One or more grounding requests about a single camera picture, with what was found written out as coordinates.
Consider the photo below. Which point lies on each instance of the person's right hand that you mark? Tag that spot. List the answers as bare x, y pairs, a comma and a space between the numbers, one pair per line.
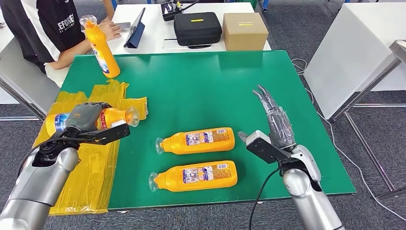
113, 31

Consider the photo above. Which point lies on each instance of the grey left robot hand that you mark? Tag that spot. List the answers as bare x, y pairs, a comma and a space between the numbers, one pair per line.
84, 116

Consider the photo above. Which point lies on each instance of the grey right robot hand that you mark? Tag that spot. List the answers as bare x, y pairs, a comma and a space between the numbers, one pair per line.
280, 127

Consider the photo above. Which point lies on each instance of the orange detergent bottle clear cap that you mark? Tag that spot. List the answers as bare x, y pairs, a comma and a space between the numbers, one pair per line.
196, 176
103, 54
196, 141
117, 116

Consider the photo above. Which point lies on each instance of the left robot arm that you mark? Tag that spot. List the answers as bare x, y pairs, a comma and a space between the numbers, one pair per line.
41, 184

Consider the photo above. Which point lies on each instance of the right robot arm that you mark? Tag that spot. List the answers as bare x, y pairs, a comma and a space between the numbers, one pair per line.
311, 203

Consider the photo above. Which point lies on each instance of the person's right forearm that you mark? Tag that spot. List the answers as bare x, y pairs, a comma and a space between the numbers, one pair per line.
69, 55

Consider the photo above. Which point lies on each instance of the person's left forearm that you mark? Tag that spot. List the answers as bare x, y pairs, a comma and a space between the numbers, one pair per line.
108, 9

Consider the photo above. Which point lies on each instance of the grey smartphone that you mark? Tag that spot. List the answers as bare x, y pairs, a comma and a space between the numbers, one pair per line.
126, 26

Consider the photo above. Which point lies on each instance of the tablet with navy case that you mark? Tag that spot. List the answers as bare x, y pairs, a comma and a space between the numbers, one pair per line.
136, 31

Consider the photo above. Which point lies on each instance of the blue metal rack leg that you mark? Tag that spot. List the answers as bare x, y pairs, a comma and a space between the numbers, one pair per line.
265, 4
114, 3

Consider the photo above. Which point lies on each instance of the black remote controller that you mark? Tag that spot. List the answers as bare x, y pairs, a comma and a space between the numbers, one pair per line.
169, 11

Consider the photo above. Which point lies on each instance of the yellow taped plastic mat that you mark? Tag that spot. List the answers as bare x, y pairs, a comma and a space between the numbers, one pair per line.
95, 177

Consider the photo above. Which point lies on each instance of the person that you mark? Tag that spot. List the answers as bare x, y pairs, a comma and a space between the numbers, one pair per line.
47, 25

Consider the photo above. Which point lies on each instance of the grey desk with metal legs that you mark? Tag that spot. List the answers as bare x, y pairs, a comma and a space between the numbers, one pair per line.
19, 79

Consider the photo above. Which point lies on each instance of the black carry case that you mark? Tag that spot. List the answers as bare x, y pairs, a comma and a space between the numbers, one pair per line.
196, 30

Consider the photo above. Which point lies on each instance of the white side table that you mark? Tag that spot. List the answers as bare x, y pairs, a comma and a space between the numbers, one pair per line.
349, 57

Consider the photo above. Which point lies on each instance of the brown cardboard box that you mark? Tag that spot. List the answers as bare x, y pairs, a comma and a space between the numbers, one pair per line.
244, 33

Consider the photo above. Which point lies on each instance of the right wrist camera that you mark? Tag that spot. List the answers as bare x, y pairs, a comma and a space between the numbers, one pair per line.
258, 136

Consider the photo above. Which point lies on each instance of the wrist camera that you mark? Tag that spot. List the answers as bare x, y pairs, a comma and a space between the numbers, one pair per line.
258, 136
114, 133

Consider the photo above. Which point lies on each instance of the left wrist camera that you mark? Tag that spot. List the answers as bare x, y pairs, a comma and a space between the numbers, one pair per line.
114, 133

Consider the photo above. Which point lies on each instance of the silver metal table frame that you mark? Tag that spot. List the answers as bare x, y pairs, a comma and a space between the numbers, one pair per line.
398, 50

